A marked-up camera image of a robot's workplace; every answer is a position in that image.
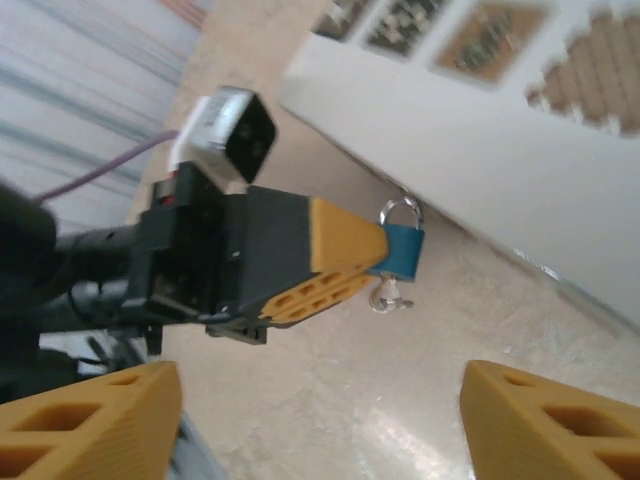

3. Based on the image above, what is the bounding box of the purple cable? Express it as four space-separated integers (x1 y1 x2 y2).
32 129 179 204

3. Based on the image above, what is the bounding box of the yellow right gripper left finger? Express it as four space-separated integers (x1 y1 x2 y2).
0 360 182 480

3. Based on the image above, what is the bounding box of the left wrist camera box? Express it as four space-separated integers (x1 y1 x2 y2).
168 85 278 184

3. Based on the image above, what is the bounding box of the silver key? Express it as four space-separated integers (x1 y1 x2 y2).
368 273 415 315

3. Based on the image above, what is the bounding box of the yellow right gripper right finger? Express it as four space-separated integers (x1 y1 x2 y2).
459 359 640 480

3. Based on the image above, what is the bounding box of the white box with printed tiles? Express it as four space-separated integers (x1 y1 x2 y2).
277 0 640 321

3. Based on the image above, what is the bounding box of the blue padlock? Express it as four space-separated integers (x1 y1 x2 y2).
367 196 427 282

